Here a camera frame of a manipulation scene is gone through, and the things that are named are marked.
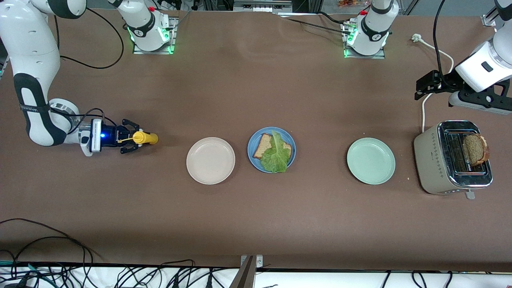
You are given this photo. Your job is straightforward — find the yellow squeeze bottle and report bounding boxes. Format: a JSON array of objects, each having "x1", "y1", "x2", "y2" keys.
[{"x1": 117, "y1": 131, "x2": 159, "y2": 145}]

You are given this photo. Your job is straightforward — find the brown bread slice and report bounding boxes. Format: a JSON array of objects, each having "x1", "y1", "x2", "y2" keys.
[
  {"x1": 463, "y1": 134, "x2": 490, "y2": 167},
  {"x1": 253, "y1": 134, "x2": 292, "y2": 160}
]

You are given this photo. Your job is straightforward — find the green lettuce leaf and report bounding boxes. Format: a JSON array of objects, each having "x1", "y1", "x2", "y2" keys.
[{"x1": 260, "y1": 130, "x2": 290, "y2": 174}]

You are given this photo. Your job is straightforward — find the beige round plate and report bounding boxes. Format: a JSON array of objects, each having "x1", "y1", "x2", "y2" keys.
[{"x1": 186, "y1": 137, "x2": 236, "y2": 185}]

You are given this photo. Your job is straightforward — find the green round plate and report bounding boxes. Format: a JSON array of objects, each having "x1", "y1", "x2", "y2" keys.
[{"x1": 346, "y1": 138, "x2": 396, "y2": 185}]

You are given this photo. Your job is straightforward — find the blue round plate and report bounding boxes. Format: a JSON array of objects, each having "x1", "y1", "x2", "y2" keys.
[{"x1": 247, "y1": 127, "x2": 297, "y2": 174}]

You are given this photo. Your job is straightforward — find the beige chrome toaster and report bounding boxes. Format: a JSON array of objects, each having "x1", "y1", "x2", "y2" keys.
[{"x1": 414, "y1": 120, "x2": 493, "y2": 200}]

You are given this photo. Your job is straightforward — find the grey metal box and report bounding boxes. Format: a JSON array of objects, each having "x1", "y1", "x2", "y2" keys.
[{"x1": 233, "y1": 0, "x2": 293, "y2": 12}]

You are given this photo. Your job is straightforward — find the white toaster power cable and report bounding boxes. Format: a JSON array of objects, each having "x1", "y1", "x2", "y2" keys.
[{"x1": 411, "y1": 34, "x2": 454, "y2": 133}]

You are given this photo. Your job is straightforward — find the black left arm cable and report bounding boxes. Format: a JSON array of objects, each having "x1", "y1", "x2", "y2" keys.
[{"x1": 431, "y1": 0, "x2": 454, "y2": 88}]

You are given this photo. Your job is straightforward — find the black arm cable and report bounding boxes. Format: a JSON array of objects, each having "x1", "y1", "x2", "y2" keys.
[
  {"x1": 431, "y1": 0, "x2": 454, "y2": 88},
  {"x1": 48, "y1": 6, "x2": 124, "y2": 134}
]

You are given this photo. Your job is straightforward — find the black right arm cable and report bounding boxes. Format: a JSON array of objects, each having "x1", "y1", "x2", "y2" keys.
[{"x1": 48, "y1": 6, "x2": 124, "y2": 134}]

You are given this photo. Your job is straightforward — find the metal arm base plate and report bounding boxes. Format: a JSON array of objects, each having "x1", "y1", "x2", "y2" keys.
[
  {"x1": 343, "y1": 22, "x2": 386, "y2": 59},
  {"x1": 132, "y1": 17, "x2": 177, "y2": 55}
]

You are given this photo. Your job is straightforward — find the aluminium corner bracket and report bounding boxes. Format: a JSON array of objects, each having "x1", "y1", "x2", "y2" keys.
[{"x1": 481, "y1": 13, "x2": 501, "y2": 28}]

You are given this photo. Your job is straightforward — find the long black loose cable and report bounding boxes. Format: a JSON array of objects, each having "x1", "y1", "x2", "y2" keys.
[
  {"x1": 0, "y1": 236, "x2": 94, "y2": 276},
  {"x1": 0, "y1": 218, "x2": 102, "y2": 260}
]

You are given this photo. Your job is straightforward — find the black base supply cable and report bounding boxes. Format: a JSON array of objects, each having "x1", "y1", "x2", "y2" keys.
[{"x1": 274, "y1": 11, "x2": 352, "y2": 36}]

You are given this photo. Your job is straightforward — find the teal cable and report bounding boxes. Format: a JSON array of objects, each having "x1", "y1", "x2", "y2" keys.
[{"x1": 0, "y1": 260, "x2": 54, "y2": 280}]

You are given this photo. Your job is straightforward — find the grey metal post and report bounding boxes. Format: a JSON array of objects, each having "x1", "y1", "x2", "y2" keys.
[{"x1": 229, "y1": 256, "x2": 257, "y2": 288}]

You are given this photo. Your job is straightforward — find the small metal table bracket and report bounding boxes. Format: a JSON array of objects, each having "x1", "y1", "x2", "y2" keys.
[{"x1": 240, "y1": 254, "x2": 264, "y2": 267}]

